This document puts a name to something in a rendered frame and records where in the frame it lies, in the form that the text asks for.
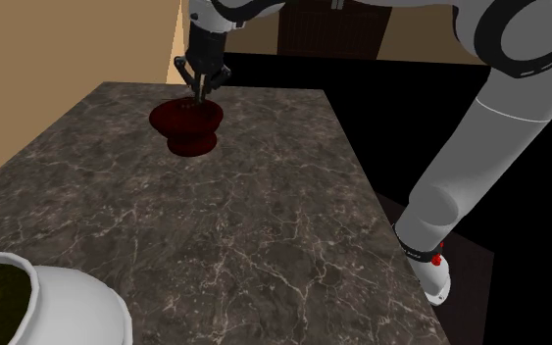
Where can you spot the white round pot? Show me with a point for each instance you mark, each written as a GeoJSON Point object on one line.
{"type": "Point", "coordinates": [70, 305]}

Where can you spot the dark brown door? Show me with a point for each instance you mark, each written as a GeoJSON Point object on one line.
{"type": "Point", "coordinates": [333, 28]}

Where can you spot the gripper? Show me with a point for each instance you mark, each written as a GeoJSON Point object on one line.
{"type": "Point", "coordinates": [206, 48]}

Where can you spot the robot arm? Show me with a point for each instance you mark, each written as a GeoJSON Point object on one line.
{"type": "Point", "coordinates": [486, 143]}

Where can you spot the dark red bowl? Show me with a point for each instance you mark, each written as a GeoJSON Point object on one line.
{"type": "Point", "coordinates": [187, 124]}

